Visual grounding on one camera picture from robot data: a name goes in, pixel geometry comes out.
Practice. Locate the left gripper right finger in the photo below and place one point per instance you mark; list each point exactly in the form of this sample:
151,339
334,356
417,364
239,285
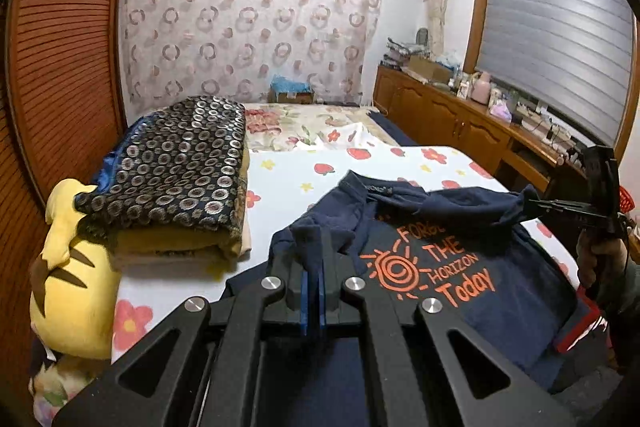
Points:
430,367

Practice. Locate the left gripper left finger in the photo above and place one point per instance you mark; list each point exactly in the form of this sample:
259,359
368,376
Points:
199,366

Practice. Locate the navy blue printed t-shirt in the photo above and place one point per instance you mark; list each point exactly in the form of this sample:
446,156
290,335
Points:
317,378

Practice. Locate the person's right hand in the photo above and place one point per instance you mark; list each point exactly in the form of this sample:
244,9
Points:
608,273

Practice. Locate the pink tissue pack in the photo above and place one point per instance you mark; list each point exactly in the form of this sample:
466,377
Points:
501,111

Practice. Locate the yellow plush toy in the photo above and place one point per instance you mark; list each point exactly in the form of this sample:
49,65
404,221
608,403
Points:
74,287

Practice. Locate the pink thermos jug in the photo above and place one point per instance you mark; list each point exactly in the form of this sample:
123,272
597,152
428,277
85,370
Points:
481,88

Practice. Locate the grey window roller blind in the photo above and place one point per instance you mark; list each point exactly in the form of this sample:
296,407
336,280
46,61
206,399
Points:
574,55

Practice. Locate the long wooden sideboard cabinet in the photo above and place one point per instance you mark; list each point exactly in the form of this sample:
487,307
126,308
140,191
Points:
513,155

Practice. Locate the navy blue mattress cover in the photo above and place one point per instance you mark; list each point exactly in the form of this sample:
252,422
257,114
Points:
392,129

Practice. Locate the dark circle-patterned folded blanket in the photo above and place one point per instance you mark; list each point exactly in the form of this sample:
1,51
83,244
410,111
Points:
177,182

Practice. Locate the cardboard box on sideboard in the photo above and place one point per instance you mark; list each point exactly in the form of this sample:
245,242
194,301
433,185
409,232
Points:
429,70

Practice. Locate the white flower strawberry sheet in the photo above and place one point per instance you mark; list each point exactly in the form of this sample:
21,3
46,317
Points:
325,186

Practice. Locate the stack of folded papers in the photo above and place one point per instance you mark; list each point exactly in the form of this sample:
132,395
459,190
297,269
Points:
398,54

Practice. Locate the beige rose floral bedspread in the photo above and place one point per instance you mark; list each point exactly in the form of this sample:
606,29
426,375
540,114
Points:
282,127

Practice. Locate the small cardboard box blue contents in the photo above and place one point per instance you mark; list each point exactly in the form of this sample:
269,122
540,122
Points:
285,91

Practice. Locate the pink circle-patterned curtain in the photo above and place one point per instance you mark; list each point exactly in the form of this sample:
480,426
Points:
172,49

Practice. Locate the brown louvered wooden wardrobe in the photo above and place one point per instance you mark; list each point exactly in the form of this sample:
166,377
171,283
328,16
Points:
61,112

